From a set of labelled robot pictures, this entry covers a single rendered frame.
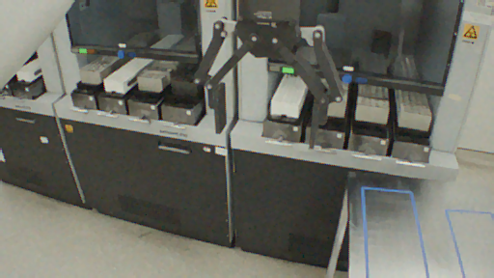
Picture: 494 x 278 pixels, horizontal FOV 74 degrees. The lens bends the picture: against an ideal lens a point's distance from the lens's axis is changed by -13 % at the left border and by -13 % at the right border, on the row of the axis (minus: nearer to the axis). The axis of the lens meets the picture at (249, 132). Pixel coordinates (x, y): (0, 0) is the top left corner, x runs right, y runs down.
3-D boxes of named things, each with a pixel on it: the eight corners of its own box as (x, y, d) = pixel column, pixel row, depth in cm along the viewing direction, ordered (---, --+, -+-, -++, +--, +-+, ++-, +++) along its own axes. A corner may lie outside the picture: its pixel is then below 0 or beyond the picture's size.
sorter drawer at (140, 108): (196, 56, 204) (195, 41, 199) (219, 58, 201) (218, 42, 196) (123, 122, 145) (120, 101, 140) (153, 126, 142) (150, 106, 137)
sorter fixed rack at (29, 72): (56, 59, 188) (54, 48, 185) (69, 60, 186) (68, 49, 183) (18, 82, 164) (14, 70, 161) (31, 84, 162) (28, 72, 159)
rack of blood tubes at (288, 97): (287, 83, 159) (287, 69, 155) (310, 86, 156) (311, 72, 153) (270, 117, 135) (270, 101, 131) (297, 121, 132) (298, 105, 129)
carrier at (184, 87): (200, 95, 145) (199, 81, 142) (198, 97, 144) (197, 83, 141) (174, 92, 148) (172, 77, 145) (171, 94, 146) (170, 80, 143)
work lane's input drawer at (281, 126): (295, 67, 191) (296, 50, 186) (322, 69, 188) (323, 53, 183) (259, 144, 132) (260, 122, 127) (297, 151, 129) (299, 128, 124)
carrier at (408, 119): (427, 128, 125) (431, 114, 122) (427, 131, 123) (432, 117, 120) (397, 123, 128) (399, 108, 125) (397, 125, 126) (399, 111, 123)
